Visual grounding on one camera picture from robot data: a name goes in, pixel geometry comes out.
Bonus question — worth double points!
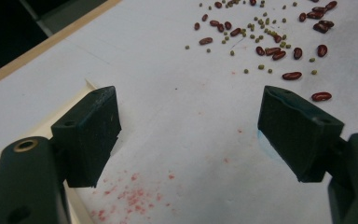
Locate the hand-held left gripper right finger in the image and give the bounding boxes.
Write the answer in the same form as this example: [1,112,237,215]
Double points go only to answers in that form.
[257,86,345,183]

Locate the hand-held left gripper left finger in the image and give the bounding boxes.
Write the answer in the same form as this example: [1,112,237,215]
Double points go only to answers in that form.
[50,86,122,189]

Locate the group of red kidney beans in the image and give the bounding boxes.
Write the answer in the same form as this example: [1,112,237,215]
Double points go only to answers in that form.
[193,0,338,103]

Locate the group of green mung beans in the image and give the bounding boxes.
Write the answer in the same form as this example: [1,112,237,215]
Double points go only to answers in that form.
[185,0,319,76]

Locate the white table cover board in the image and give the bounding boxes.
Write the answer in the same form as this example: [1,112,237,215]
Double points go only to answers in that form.
[0,0,358,224]

